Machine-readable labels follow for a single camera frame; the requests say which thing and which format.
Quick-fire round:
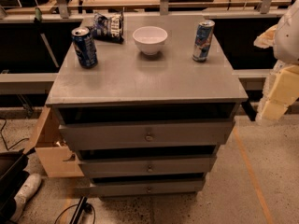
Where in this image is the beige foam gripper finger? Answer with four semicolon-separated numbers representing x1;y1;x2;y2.
253;25;277;49
256;61;299;121

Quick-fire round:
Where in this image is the red bull can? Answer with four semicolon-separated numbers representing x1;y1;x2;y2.
192;20;215;62

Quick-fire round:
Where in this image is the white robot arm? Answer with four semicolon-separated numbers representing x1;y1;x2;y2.
254;7;299;124

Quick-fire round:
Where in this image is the blue pepsi can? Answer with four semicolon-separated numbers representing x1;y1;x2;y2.
71;27;98;68

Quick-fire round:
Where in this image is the white bowl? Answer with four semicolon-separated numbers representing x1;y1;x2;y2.
133;26;168;55

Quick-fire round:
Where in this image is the middle grey drawer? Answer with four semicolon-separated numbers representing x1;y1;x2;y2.
78;156;216;178

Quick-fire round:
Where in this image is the grey drawer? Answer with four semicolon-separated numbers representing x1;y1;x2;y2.
60;121;235;150
89;177;205;197
78;156;216;178

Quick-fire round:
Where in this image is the grey drawer cabinet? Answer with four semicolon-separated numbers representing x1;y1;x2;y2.
46;15;248;194

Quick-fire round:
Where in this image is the blue chips bag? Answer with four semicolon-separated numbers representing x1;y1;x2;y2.
92;12;124;44

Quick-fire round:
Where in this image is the bottom grey drawer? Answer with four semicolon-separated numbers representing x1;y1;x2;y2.
89;177;205;197

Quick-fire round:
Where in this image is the top grey drawer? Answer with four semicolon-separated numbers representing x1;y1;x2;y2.
60;121;235;150

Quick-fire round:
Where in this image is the cardboard box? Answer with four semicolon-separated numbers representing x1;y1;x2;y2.
24;106;83;177

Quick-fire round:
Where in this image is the wooden workbench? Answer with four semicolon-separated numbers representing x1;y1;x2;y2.
0;0;295;18

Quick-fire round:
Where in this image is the white shoe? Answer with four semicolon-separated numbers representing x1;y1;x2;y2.
10;174;41;222

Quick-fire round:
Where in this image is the black bin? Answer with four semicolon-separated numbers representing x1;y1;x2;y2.
0;152;29;224

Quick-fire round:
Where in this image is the black floor cable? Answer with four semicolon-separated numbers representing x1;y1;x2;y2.
54;203;96;224

